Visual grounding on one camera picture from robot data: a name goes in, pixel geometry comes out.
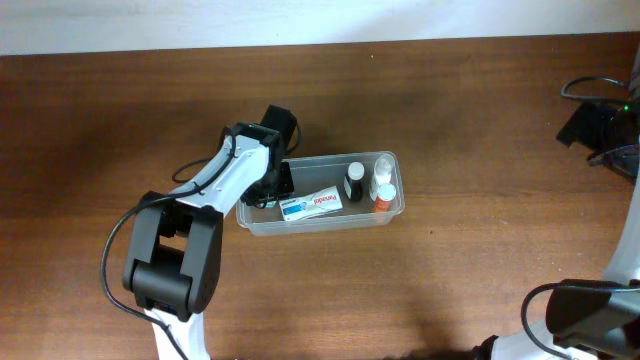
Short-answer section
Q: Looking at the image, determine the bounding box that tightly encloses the white Panadol box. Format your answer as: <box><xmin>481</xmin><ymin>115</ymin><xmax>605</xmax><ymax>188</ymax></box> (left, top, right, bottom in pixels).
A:
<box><xmin>279</xmin><ymin>186</ymin><xmax>343</xmax><ymax>221</ymax></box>

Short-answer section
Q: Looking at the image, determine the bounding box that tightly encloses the dark bottle white cap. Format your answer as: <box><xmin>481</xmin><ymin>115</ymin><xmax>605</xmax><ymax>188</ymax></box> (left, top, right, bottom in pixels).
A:
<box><xmin>344</xmin><ymin>162</ymin><xmax>365</xmax><ymax>202</ymax></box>

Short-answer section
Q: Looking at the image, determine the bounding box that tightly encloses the orange vitamin tube white cap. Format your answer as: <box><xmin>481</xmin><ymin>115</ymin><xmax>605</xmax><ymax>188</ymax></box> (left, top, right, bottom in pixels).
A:
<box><xmin>373</xmin><ymin>183</ymin><xmax>397</xmax><ymax>213</ymax></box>

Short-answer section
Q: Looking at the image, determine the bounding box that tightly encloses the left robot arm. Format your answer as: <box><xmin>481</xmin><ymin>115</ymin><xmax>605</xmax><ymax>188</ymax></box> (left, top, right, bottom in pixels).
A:
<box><xmin>123</xmin><ymin>105</ymin><xmax>301</xmax><ymax>359</ymax></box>

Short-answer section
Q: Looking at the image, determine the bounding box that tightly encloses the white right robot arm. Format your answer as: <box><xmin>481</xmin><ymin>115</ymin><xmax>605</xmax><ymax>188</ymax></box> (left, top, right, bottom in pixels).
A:
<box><xmin>465</xmin><ymin>67</ymin><xmax>639</xmax><ymax>360</ymax></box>

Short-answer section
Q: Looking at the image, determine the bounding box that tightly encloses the clear plastic container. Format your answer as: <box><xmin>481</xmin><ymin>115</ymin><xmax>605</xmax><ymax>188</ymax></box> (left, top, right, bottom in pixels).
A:
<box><xmin>235</xmin><ymin>151</ymin><xmax>405</xmax><ymax>236</ymax></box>

